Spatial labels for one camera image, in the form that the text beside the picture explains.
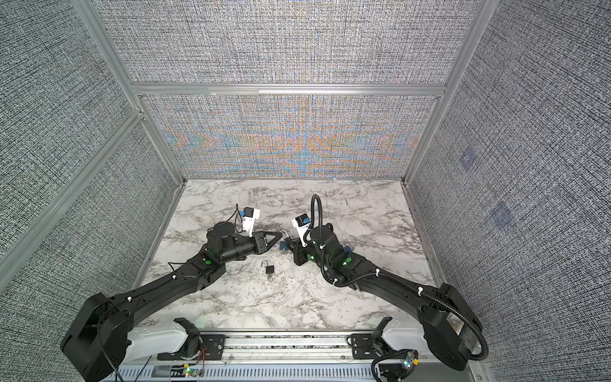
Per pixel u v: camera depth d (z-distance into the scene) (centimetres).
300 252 69
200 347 72
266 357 73
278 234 75
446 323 41
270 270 90
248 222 71
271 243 73
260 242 68
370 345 73
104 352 40
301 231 69
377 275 52
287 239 77
